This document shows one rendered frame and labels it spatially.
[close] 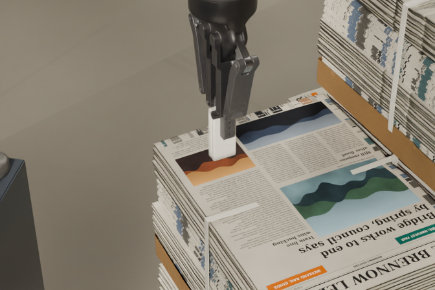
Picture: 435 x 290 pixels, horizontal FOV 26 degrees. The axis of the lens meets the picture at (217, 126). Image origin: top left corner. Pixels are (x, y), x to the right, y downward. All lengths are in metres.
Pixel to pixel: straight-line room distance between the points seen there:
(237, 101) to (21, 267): 0.30
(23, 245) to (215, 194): 0.29
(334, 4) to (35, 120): 1.63
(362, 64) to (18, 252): 0.55
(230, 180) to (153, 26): 2.04
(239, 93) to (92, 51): 2.13
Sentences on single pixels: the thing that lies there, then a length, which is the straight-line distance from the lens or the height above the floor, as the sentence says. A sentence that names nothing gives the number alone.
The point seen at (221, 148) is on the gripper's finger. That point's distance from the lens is 1.13.
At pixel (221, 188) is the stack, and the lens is 1.25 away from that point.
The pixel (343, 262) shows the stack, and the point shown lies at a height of 0.83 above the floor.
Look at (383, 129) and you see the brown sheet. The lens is 1.32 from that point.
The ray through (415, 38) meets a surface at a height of 1.02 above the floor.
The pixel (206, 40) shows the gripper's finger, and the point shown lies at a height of 1.09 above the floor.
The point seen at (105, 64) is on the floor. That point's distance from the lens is 3.07.
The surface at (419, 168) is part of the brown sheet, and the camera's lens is 1.27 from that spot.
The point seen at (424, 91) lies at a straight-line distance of 1.22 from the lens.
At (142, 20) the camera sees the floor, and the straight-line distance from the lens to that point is 3.31.
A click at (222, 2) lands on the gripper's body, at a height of 1.15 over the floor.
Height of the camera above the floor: 1.62
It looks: 36 degrees down
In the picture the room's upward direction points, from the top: straight up
